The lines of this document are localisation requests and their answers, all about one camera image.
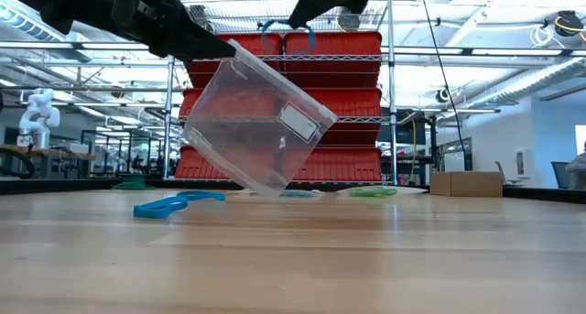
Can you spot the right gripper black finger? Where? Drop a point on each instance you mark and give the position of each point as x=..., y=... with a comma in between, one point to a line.
x=320, y=3

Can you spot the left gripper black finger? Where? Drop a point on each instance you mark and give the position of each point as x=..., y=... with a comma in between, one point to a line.
x=192, y=44

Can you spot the wide blue rubber band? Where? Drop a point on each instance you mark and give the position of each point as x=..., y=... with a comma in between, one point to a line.
x=155, y=209

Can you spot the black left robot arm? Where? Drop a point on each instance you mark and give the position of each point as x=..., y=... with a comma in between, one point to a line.
x=68, y=3

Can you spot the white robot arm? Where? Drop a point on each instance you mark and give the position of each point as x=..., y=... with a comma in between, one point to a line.
x=39, y=117

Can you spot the grey round fixture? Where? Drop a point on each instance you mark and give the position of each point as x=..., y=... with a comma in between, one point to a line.
x=201, y=18
x=350, y=22

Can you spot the black monitor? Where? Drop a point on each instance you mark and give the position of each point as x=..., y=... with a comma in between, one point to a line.
x=403, y=128

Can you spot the green band far left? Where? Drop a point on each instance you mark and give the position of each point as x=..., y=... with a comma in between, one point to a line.
x=133, y=185

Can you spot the wooden workbench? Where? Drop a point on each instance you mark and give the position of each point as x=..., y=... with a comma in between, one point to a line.
x=46, y=154

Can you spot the black ceiling device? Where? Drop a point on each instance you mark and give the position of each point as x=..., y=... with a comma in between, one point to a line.
x=567, y=23

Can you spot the brown cardboard box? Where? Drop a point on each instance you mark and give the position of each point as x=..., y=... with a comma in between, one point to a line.
x=467, y=184

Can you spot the grey office chair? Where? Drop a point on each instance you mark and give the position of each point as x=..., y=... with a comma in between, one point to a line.
x=503, y=174

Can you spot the dark office chair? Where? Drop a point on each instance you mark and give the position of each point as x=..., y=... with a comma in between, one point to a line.
x=558, y=174

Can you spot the person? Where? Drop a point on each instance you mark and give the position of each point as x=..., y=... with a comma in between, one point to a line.
x=578, y=169

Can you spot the silver ventilation duct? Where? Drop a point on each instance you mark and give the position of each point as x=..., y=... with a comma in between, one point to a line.
x=78, y=53

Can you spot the round ceiling camera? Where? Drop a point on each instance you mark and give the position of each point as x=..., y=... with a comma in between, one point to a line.
x=441, y=95

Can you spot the white ventilation duct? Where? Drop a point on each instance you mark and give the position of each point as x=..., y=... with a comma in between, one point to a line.
x=526, y=83

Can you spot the white wall box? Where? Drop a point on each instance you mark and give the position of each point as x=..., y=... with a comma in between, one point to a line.
x=522, y=163

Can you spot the black aluminium table frame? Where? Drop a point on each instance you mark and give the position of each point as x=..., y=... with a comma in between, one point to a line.
x=540, y=194

